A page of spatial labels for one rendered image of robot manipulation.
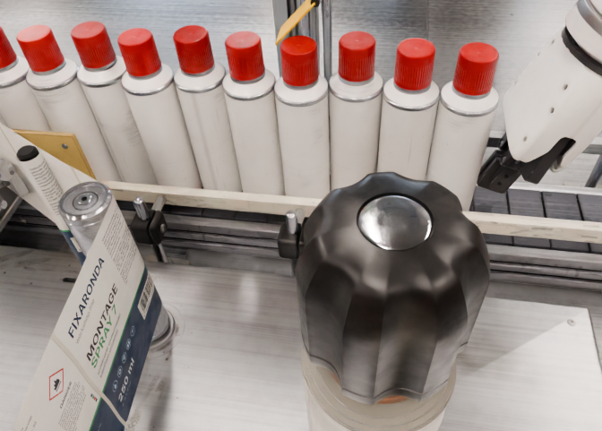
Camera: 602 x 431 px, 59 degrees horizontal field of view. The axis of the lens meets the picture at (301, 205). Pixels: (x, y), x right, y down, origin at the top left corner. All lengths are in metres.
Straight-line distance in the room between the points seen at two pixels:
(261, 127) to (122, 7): 0.70
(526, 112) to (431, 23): 0.55
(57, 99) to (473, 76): 0.40
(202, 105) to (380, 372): 0.37
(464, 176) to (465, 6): 0.61
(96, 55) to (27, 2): 0.75
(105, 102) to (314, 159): 0.22
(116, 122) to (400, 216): 0.43
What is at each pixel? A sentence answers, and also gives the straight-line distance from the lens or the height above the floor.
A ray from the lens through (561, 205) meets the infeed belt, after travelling 0.66.
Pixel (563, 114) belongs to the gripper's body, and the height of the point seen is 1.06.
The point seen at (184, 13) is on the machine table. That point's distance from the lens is 1.12.
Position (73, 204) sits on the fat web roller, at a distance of 0.41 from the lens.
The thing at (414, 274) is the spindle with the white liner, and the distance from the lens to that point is 0.20.
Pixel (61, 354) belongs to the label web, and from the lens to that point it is 0.36.
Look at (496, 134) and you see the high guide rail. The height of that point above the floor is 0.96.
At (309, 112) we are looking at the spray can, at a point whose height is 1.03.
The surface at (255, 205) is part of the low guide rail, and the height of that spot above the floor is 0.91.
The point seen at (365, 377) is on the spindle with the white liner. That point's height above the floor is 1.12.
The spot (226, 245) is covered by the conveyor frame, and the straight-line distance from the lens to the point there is 0.64.
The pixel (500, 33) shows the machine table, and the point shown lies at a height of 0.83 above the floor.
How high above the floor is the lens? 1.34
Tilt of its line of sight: 48 degrees down
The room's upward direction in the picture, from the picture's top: 4 degrees counter-clockwise
